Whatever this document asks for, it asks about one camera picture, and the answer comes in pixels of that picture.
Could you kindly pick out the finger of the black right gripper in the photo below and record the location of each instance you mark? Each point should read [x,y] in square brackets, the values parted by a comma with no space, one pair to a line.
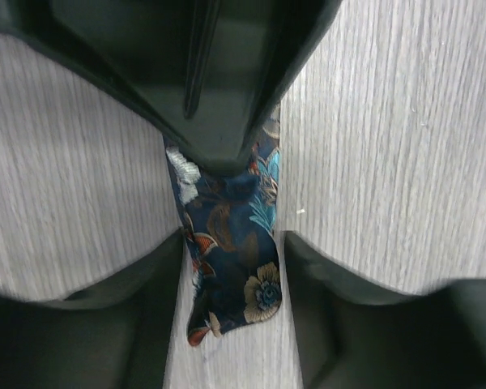
[207,74]

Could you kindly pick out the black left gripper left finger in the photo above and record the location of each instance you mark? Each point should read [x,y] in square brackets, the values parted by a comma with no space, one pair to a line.
[112,334]

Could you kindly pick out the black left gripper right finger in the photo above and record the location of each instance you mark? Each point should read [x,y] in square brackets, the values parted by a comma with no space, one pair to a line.
[354,333]

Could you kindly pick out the navy floral silk tie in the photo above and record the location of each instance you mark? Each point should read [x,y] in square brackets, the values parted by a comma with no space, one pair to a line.
[229,225]

